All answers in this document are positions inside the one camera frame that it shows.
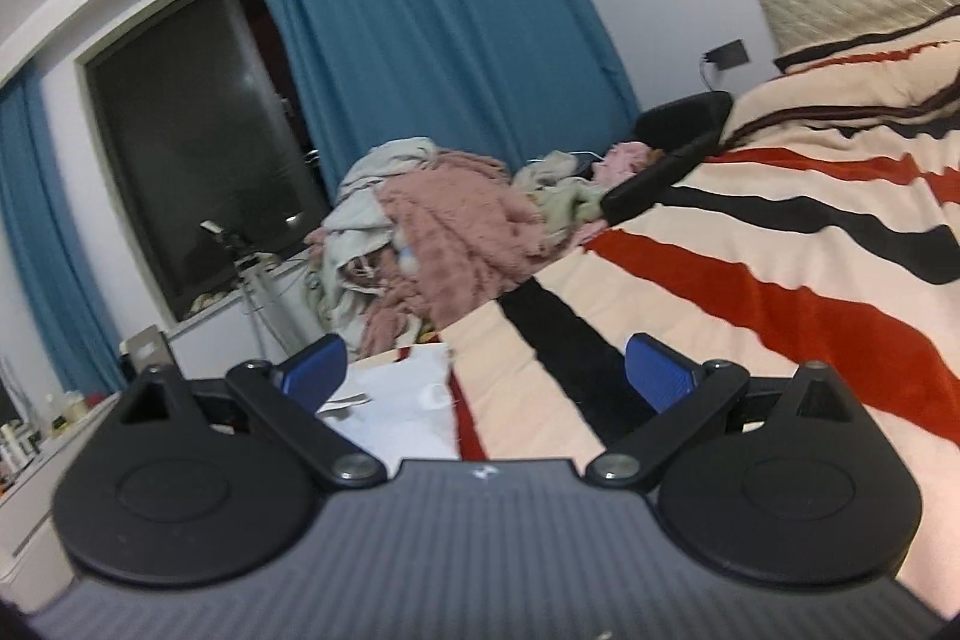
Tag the pink fuzzy cloth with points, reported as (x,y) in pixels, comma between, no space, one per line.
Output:
(457,220)

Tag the pale green cloth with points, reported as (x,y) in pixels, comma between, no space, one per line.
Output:
(562,197)

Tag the dark window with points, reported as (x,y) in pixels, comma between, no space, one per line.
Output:
(187,145)

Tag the white jar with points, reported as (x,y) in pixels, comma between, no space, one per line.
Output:
(66,406)

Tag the black wall charger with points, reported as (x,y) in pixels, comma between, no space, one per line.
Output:
(726,54)

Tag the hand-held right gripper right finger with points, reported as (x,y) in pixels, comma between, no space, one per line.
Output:
(656,374)

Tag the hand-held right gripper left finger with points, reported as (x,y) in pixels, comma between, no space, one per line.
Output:
(319,370)

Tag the black chair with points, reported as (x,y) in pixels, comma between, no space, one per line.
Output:
(675,119)

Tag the wide blue curtain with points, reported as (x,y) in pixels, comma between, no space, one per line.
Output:
(420,10)

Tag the white garment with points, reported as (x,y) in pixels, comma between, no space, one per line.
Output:
(405,407)

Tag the small pink cloth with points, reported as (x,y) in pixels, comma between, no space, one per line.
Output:
(624,156)

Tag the grey white cloth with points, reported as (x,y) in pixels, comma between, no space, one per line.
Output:
(360,190)

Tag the narrow blue curtain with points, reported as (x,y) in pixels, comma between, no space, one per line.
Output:
(45,220)

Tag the grey box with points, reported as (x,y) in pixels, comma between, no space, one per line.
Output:
(148,351)

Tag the striped fleece blanket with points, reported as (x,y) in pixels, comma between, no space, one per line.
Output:
(750,250)

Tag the white desk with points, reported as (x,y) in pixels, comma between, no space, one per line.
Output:
(30,505)

